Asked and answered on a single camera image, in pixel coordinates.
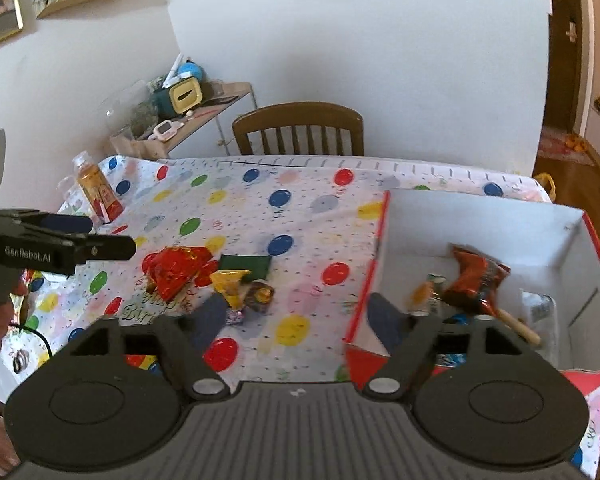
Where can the dark green snack packet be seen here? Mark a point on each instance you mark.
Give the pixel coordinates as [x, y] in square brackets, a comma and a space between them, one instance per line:
[256, 266]

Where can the red white cardboard box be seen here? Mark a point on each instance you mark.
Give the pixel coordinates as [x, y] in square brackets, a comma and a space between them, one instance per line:
[536, 263]

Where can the wooden side table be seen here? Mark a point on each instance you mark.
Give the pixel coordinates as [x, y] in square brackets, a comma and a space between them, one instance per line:
[206, 130]

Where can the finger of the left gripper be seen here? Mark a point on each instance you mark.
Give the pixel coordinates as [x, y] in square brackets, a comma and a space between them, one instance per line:
[64, 223]
[104, 248]

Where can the yellow snack packet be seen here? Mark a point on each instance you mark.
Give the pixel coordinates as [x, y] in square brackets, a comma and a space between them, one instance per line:
[227, 283]

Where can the clear silver snack packet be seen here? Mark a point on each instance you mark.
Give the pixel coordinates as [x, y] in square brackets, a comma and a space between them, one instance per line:
[539, 314]

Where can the brown wooden chair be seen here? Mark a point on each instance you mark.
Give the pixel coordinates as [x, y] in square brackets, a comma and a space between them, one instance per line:
[300, 128]

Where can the purple candy wrapper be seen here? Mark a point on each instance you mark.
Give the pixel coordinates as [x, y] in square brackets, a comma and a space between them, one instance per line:
[235, 317]

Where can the red foil snack bag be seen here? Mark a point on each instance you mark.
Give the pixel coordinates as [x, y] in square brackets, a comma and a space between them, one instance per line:
[475, 289]

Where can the orange drink bottle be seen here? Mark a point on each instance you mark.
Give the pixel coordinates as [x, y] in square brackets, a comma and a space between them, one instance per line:
[96, 188]

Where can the pink white timer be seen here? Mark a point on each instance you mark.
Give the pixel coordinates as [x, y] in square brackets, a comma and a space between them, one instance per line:
[166, 130]

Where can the egg jelly snack packet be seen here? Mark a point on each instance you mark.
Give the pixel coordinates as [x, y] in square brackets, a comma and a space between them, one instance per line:
[427, 296]

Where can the balloon pattern tablecloth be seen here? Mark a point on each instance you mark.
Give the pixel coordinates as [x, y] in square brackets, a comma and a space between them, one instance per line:
[94, 403]

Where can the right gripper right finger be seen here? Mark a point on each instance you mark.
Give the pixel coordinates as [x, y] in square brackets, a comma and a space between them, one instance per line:
[410, 340]

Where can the blue snack packet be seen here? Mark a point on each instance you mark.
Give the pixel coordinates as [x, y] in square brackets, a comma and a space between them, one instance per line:
[452, 342]

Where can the yellow green tissue box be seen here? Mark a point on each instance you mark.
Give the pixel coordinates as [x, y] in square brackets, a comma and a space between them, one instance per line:
[179, 98]

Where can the wooden stick snack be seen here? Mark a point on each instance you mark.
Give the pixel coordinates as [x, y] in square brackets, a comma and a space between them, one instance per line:
[519, 328]

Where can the brown chocolate bar wrapper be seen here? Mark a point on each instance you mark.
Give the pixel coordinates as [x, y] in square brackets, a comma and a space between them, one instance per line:
[259, 296]

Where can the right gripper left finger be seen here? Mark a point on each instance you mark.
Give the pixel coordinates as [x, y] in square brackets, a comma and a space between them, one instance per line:
[183, 341]

